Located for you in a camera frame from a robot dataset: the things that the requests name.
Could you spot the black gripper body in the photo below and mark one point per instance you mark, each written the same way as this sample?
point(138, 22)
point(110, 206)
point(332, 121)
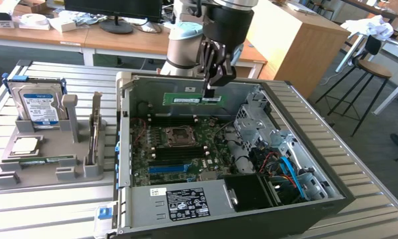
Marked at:
point(230, 25)

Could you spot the green RAM stick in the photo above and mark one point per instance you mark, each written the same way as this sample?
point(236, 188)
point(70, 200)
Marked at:
point(186, 98)
point(36, 160)

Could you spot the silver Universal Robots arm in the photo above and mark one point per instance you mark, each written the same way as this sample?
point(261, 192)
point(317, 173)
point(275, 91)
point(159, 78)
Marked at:
point(183, 49)

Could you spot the black RAM slots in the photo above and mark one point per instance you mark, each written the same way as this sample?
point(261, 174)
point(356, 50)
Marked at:
point(180, 153)
point(172, 120)

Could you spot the wooden cabinet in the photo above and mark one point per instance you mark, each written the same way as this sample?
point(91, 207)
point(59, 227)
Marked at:
point(292, 42)

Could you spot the metal disk bay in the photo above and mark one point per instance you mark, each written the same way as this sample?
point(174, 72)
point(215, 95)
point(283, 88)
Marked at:
point(256, 124)

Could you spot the green motherboard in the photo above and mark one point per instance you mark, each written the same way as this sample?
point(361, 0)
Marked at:
point(199, 139)

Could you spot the CPU socket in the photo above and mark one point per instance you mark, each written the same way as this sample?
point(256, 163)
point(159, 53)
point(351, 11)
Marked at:
point(180, 136)

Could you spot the black computer monitor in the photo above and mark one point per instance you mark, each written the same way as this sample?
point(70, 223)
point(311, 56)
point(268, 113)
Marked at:
point(112, 7)

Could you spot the blue expansion slot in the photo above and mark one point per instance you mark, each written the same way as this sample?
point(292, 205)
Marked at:
point(166, 168)

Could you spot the open black PC case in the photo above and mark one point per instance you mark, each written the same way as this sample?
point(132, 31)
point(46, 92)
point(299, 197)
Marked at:
point(319, 149)

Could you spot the black stool with wooden seat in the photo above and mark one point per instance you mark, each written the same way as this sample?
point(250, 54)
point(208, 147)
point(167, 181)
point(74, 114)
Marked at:
point(373, 68)

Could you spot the white crumpled cloth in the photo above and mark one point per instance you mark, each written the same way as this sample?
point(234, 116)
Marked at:
point(379, 27)

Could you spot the small white box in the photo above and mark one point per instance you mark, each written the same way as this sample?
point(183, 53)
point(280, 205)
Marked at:
point(64, 25)

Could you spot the wooden desk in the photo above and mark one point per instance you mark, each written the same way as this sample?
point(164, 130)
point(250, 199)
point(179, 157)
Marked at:
point(54, 37)

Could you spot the hard disk in blue caddy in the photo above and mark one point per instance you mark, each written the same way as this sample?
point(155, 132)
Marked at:
point(36, 99)

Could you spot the grey power supply with label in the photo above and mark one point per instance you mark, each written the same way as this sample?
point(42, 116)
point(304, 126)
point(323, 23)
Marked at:
point(146, 206)

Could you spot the grey parts rack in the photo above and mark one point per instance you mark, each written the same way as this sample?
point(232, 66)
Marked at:
point(50, 149)

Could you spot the white round tape roll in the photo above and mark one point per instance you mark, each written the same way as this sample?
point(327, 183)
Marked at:
point(34, 22)

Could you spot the silver CPU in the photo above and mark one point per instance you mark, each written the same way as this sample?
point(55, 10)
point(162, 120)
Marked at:
point(24, 146)

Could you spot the blue case latch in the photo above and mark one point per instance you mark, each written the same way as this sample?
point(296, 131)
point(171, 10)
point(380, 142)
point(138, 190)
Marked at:
point(104, 213)

